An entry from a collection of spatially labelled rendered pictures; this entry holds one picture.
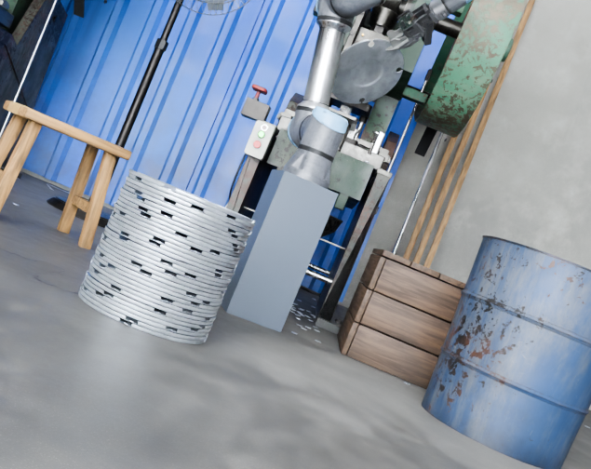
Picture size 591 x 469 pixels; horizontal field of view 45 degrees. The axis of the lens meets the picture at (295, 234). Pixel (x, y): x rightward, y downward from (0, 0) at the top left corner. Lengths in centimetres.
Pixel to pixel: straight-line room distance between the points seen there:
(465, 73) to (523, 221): 168
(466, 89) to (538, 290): 121
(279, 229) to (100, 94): 247
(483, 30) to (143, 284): 175
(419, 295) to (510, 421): 59
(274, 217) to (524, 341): 79
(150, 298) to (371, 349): 99
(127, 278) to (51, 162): 300
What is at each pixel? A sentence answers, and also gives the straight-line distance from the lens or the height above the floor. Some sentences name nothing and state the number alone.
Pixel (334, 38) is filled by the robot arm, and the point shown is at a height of 91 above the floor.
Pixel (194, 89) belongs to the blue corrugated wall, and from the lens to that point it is 428.
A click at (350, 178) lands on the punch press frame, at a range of 278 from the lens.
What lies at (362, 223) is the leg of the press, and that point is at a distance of 271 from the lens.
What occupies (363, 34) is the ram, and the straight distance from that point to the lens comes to 303.
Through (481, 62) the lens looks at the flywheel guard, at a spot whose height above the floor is 113.
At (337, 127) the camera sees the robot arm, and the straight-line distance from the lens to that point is 218.
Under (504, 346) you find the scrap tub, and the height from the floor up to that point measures 24.
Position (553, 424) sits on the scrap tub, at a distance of 186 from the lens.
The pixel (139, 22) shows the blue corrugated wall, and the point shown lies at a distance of 445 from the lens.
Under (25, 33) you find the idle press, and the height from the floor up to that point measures 66.
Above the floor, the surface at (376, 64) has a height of 98.
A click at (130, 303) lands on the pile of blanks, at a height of 4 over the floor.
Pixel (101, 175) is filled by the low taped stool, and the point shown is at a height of 23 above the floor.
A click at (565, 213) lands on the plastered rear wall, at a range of 438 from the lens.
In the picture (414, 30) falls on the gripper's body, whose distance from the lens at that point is 262.
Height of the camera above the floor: 30
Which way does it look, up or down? level
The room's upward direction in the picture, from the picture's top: 23 degrees clockwise
